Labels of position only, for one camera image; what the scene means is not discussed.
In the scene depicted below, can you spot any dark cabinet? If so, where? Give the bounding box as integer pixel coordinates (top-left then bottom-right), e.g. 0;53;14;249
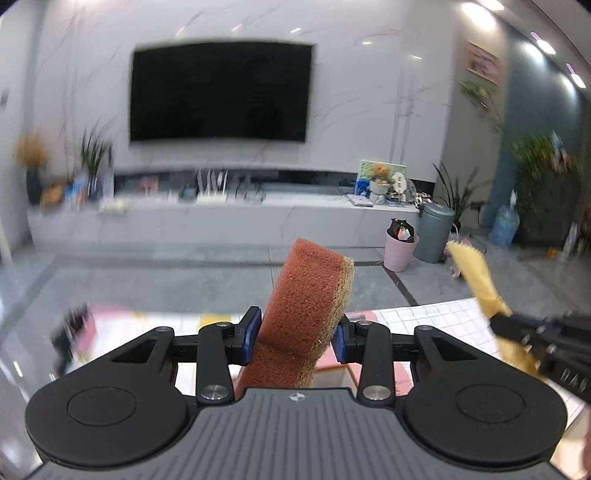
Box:
517;157;587;247

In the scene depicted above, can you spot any white round ornament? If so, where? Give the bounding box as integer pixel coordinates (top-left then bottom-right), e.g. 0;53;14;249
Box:
390;171;410;201

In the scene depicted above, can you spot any blue water bottle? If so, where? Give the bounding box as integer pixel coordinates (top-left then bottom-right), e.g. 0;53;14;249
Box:
489;189;520;249

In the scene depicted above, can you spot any brown round object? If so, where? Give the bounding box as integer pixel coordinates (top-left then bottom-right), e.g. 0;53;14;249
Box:
41;182;65;206

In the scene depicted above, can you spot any long-leafed potted plant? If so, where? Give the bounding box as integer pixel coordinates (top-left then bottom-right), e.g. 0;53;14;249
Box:
431;161;490;232

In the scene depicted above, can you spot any hanging vine plant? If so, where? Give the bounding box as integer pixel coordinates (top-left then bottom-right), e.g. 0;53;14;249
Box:
458;78;506;134

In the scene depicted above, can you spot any black wall television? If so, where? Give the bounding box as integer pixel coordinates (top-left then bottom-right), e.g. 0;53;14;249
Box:
128;41;317;145

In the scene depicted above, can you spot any white router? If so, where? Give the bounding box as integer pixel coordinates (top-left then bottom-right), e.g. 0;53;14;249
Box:
196;168;229;204

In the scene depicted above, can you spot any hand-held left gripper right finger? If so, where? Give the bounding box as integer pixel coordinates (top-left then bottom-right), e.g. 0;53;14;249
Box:
335;322;532;408

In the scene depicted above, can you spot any dark vase with dried flowers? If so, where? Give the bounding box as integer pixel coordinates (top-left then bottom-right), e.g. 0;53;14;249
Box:
14;131;49;206

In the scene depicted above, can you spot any leafy green plant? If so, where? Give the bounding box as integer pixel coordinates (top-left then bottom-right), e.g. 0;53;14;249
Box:
508;131;583;222

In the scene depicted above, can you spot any yellow cloth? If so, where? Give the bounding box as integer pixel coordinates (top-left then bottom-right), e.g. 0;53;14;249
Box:
445;241;541;379

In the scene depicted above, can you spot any orange scouring sponge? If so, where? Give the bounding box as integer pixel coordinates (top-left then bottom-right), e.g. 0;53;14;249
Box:
233;237;355;400

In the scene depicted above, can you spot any lemon print checked tablecloth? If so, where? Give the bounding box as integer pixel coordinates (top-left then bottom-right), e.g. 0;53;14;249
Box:
65;298;591;418

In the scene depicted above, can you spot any framed wall picture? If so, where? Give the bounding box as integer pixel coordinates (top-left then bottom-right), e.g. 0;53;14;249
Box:
466;41;502;86

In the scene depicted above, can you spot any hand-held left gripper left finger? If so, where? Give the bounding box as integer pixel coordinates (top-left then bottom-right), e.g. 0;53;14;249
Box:
60;306;262;408

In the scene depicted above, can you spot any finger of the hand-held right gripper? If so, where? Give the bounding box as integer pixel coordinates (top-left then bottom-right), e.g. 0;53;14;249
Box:
489;311;591;343
522;339;563;371

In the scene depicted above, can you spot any blue white snack packet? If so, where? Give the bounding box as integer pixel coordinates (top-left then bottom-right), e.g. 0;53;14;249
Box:
65;178;88;204

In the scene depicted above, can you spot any white marble television console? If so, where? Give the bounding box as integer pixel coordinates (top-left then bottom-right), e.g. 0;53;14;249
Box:
27;166;421;250

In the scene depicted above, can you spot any grey trash bin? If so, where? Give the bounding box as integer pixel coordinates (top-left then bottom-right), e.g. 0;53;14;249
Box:
413;202;455;264

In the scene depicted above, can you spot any brown teddy bear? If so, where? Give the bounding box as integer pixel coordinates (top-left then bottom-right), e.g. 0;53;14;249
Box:
369;162;393;204

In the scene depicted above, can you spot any pink trash bin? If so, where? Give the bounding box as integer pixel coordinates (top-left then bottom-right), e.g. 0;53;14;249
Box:
383;218;420;273

